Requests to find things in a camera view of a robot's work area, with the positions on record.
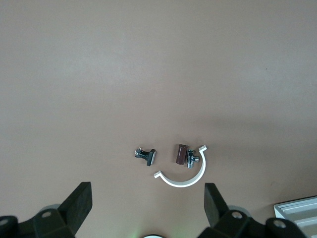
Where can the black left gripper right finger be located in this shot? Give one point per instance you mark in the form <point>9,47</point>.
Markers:
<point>218,210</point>

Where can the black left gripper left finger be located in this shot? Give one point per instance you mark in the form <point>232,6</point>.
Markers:
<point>74,210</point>

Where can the white drawer cabinet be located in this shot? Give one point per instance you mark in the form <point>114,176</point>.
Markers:
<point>297,213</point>

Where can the black square push button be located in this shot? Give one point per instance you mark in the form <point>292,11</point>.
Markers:
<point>148,157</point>

